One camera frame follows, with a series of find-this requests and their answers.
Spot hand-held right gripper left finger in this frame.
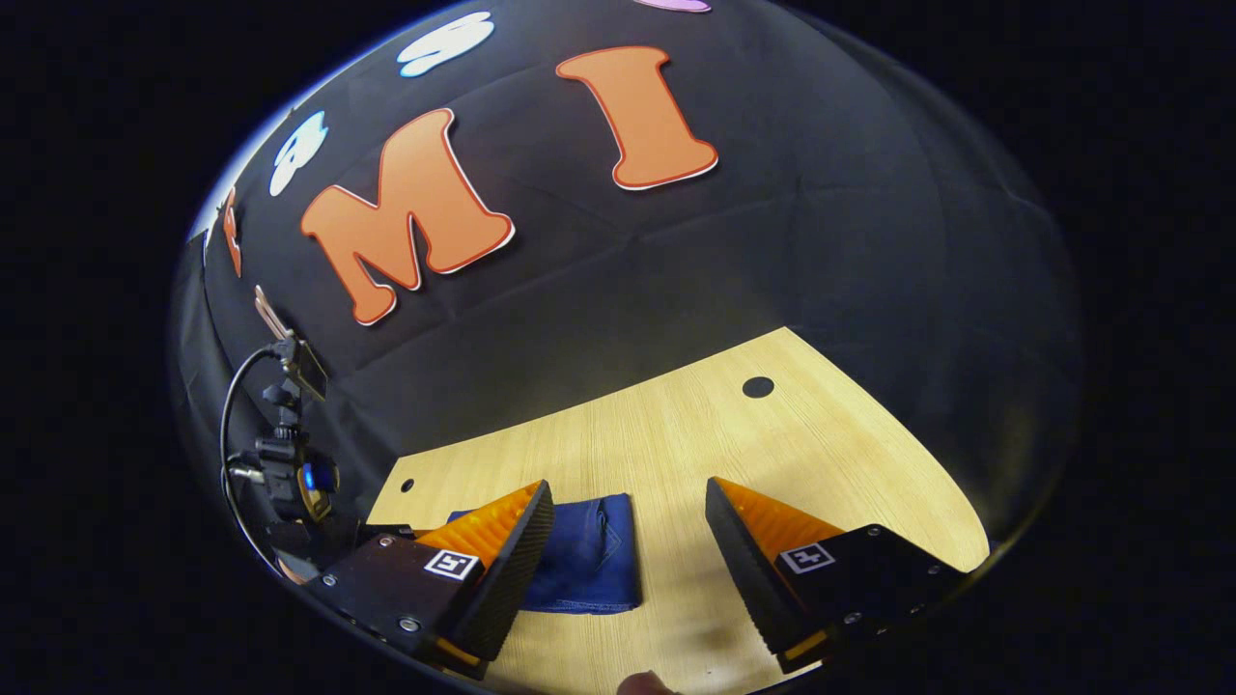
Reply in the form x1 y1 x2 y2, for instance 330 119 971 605
305 479 557 681

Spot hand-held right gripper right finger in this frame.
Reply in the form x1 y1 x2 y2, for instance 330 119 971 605
704 476 969 677

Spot blue jeans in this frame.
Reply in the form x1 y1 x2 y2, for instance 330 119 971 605
446 493 644 615

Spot black backdrop cloth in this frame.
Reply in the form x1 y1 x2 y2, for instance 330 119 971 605
169 0 1082 542

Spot black cable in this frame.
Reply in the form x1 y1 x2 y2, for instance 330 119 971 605
220 346 286 575

